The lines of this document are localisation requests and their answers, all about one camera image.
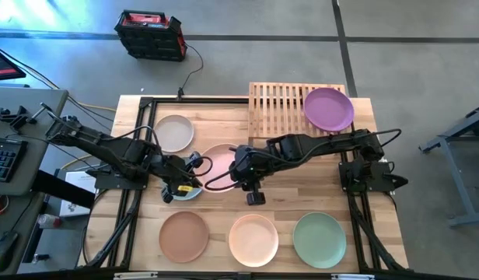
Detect beige grey plate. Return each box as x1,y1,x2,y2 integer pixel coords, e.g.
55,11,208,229
152,114,195,153

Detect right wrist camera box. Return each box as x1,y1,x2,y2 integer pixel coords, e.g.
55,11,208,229
245,191,267,207

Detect grey desk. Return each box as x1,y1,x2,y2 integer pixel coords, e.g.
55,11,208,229
0,86,69,198

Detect purple plate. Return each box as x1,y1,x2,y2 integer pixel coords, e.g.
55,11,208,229
302,86,355,132

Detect black keyboard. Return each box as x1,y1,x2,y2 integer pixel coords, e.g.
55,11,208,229
0,136,29,183

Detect black clamp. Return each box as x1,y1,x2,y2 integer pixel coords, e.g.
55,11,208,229
0,104,38,131

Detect silver bracket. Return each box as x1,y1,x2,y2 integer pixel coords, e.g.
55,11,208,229
330,273,376,280
113,271,159,280

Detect grey metal stand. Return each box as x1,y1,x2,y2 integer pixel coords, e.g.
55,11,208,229
418,101,479,229

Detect red black power station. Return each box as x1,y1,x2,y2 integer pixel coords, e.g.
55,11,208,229
114,9,187,63

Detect peach plate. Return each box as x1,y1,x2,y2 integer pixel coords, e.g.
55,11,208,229
228,213,280,268

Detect black computer mouse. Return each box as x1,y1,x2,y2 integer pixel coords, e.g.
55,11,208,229
0,229,20,272

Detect white box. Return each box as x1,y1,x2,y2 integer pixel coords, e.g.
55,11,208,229
59,170,100,218

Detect wooden slatted shelf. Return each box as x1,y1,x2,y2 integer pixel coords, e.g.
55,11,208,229
248,81,348,139

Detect black beam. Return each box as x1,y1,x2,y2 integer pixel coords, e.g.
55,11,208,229
30,169,96,209

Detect pink plate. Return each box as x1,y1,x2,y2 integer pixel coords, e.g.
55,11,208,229
199,142,240,194

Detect black power cable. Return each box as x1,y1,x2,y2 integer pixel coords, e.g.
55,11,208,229
177,43,205,100

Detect brown plate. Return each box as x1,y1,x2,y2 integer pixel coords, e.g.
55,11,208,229
158,211,210,264

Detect clear bottle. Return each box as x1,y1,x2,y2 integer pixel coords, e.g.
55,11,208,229
36,213,63,229

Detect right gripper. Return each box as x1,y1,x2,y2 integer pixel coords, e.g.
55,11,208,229
228,145,268,192

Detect black aluminium table frame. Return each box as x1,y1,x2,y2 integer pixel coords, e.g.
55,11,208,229
76,96,410,273

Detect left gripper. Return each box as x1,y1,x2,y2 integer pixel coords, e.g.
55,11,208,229
152,154,204,205

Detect pale teal plate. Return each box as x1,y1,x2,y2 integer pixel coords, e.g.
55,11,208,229
160,182,204,202

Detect dark grey side table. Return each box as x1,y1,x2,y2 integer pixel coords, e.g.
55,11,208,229
0,192,46,275

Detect sage green plate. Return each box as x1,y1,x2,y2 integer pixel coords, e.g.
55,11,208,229
292,211,348,269

